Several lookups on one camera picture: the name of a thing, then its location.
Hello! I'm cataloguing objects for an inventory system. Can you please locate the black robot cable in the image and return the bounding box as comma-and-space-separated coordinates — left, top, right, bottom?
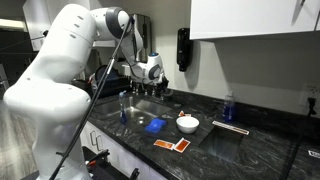
48, 14, 144, 180

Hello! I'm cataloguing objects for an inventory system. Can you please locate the white lower cabinet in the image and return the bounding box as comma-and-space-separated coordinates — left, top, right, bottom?
79, 119, 168, 180

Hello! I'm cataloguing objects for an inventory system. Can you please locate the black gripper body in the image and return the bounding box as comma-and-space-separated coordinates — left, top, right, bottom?
147, 77, 170, 92

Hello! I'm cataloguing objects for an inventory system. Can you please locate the orange sauce packet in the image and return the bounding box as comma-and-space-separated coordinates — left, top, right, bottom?
177, 110, 193, 119
153, 138, 176, 150
173, 136, 192, 154

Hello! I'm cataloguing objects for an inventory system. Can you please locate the stainless steel sink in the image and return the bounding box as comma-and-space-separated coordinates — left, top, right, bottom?
91, 95, 175, 125

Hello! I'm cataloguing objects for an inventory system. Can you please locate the white wall power outlet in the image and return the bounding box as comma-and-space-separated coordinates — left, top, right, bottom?
299, 84, 320, 108

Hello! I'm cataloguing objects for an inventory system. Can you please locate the black dish rack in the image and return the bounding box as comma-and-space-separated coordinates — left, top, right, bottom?
88, 64, 132, 100

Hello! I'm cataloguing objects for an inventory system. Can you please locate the white bowl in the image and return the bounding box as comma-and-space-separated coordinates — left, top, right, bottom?
175, 115, 201, 135

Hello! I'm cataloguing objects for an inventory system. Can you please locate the black plug with cable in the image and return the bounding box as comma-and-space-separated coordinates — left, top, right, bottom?
279, 96, 318, 180

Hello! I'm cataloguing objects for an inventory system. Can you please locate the large white upper cabinet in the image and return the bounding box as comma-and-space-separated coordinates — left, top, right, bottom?
188, 0, 320, 41

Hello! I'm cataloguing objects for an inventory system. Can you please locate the silver cabinet handle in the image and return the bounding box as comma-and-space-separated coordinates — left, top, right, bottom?
95, 134, 104, 152
89, 130, 98, 147

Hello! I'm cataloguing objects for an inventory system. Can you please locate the chrome gooseneck faucet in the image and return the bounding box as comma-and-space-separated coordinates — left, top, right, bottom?
129, 79, 154, 98

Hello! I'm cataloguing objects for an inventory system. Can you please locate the blue sponge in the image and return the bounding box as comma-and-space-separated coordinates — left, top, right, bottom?
144, 117, 167, 135

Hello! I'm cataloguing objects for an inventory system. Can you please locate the black wall soap dispenser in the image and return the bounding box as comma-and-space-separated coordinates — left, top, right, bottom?
176, 27, 194, 73

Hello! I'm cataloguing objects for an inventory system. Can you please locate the black equipment stand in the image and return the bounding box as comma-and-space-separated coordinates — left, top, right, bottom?
82, 146, 141, 180

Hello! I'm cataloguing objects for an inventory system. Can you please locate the clear bottle with blue liquid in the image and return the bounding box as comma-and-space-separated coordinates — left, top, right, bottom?
222, 92, 237, 123

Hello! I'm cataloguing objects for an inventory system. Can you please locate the blue liquid spray bottle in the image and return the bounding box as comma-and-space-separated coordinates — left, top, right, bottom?
118, 90, 130, 125

